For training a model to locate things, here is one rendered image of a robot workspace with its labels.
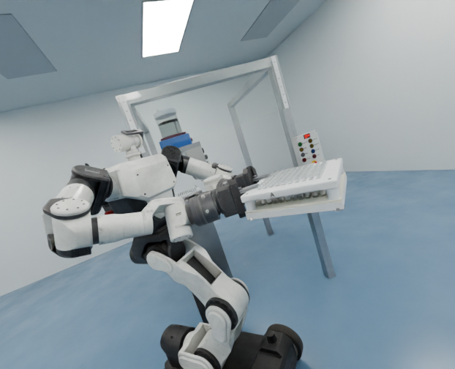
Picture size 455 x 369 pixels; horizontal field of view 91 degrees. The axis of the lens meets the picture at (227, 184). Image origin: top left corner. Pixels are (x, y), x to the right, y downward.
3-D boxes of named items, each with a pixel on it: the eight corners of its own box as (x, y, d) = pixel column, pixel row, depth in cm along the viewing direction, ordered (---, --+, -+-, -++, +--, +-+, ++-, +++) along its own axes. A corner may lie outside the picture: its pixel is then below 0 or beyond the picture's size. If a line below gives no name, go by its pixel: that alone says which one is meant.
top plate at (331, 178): (343, 163, 69) (341, 157, 69) (339, 188, 49) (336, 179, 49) (269, 179, 82) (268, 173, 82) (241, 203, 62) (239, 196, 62)
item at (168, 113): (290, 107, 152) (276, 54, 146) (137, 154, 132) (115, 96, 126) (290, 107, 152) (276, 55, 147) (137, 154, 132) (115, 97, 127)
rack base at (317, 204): (347, 179, 70) (345, 171, 70) (344, 209, 50) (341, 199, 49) (273, 191, 83) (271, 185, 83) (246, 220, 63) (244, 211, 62)
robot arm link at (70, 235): (144, 214, 57) (47, 227, 47) (143, 248, 60) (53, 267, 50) (136, 198, 65) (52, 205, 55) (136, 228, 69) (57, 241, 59)
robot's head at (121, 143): (116, 159, 92) (108, 138, 90) (137, 154, 100) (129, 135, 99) (126, 155, 88) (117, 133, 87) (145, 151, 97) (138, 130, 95)
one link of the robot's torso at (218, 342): (186, 368, 106) (202, 302, 86) (210, 332, 123) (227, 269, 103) (214, 391, 101) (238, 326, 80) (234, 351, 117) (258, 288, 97)
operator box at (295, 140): (326, 166, 155) (317, 129, 151) (305, 174, 152) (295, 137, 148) (320, 166, 161) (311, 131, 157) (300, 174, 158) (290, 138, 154)
